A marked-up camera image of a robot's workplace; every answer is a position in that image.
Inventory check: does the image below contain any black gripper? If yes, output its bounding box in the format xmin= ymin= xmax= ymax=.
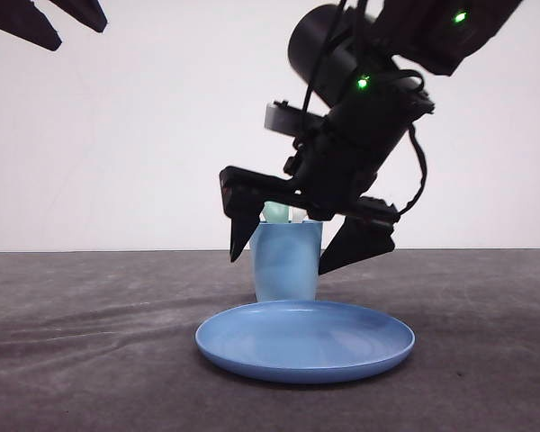
xmin=220 ymin=69 xmax=434 ymax=275

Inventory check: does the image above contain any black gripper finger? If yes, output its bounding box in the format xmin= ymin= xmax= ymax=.
xmin=0 ymin=0 xmax=62 ymax=51
xmin=51 ymin=0 xmax=108 ymax=32

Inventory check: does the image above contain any white plastic fork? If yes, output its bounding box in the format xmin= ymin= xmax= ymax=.
xmin=290 ymin=207 xmax=307 ymax=223

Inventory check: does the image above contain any mint green plastic spoon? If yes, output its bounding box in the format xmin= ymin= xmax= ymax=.
xmin=262 ymin=202 xmax=290 ymax=224

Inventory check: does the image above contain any light blue plastic cup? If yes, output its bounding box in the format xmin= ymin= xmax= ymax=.
xmin=250 ymin=220 xmax=322 ymax=302

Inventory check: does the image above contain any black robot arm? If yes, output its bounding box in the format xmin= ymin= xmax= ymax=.
xmin=220 ymin=1 xmax=518 ymax=274

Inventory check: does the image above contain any blue plastic plate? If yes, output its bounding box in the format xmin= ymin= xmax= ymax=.
xmin=195 ymin=301 xmax=416 ymax=384

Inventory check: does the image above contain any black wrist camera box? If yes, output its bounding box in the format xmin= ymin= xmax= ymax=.
xmin=264 ymin=100 xmax=323 ymax=137

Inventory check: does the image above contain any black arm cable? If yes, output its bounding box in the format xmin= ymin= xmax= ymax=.
xmin=389 ymin=123 xmax=429 ymax=217

